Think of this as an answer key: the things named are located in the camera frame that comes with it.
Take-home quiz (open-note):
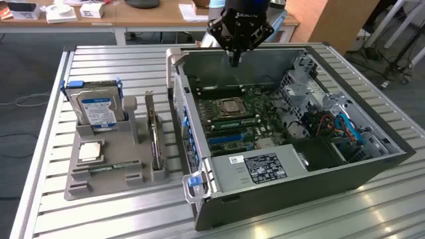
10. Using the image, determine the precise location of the blue expansion slot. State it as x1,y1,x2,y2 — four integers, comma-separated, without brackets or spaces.
208,134,248,145

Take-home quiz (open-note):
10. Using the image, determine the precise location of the white box with black top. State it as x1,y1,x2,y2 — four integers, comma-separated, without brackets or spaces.
6,1,43,20

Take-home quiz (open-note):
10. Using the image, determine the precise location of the brown wooden panel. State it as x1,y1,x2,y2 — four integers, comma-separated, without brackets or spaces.
285,0,381,54

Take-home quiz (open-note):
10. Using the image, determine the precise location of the white floor cable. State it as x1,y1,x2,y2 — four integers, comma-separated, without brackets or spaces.
15,91,52,107

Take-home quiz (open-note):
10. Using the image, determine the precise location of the grey power supply with label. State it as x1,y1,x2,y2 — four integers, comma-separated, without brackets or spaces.
205,144,312,194

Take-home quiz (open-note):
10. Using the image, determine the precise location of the white round device on box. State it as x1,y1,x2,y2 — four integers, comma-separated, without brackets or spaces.
44,3,79,24

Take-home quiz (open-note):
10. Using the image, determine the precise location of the silver metal disk bay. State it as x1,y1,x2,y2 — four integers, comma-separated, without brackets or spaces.
327,98,392,164

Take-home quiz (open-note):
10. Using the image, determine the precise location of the graphics card with black fan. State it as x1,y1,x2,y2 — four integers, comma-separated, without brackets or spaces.
144,91,165,172

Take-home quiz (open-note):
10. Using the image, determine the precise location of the hard disk in blue caddy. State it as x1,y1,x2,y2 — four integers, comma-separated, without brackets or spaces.
59,77,126,132

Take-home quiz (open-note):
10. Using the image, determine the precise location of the black open PC case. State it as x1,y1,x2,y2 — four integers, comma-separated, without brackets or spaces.
165,44,419,232

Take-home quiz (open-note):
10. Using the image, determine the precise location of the orange wire bundle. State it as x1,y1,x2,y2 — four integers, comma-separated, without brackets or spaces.
315,116,349,137

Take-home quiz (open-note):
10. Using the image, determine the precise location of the dark round object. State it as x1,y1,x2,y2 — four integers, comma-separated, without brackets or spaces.
126,0,160,9

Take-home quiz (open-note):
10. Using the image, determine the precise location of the grey plastic parts rack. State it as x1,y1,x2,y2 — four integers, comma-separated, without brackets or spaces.
64,96,171,201

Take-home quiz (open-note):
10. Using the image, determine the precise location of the white metal table frame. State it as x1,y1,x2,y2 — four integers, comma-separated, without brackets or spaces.
364,0,425,65

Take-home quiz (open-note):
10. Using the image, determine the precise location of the silver CPU chip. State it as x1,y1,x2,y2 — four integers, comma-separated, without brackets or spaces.
78,142,103,160

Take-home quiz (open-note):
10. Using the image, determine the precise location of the stack of white papers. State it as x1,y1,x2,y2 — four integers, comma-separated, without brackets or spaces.
179,2,211,23

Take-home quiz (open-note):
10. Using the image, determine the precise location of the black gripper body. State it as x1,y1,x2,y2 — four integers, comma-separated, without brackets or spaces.
224,0,269,50

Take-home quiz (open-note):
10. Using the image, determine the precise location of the green motherboard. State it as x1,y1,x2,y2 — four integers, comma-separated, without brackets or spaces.
191,77,293,156

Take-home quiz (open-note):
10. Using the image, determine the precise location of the black wheeled stand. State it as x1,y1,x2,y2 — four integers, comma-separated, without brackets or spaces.
381,24,420,88

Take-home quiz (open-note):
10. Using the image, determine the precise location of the blue wire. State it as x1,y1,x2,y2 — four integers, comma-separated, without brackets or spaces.
333,113,367,145

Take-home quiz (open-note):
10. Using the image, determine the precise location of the white box with label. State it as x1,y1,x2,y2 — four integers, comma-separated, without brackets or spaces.
79,3,107,18

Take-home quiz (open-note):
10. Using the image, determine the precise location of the wooden desk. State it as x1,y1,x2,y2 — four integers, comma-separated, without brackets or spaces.
0,0,118,45
115,0,301,45

